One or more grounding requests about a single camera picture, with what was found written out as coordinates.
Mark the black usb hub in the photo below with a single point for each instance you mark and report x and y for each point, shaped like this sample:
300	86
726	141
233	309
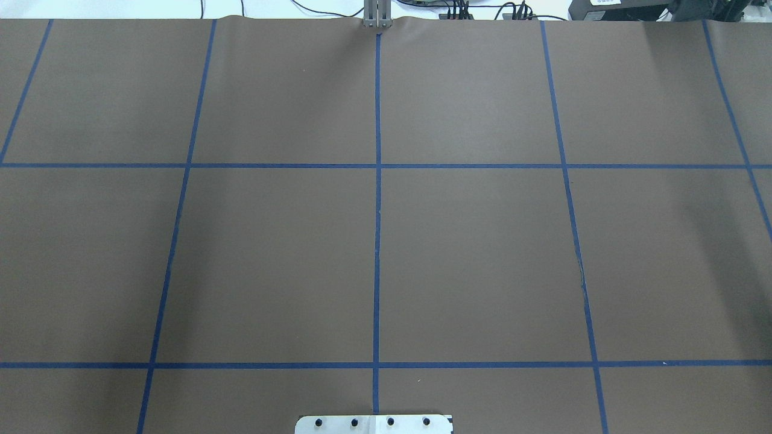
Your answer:
515	11
456	11

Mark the grey aluminium frame post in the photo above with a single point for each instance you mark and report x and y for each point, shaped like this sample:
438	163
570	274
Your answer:
377	14

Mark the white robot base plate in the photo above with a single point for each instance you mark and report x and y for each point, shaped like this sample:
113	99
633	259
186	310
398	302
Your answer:
374	424

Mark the brown paper table cover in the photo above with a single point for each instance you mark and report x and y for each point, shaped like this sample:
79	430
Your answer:
222	226

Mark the black device top right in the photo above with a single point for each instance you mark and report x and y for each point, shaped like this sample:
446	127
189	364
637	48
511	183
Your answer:
674	11

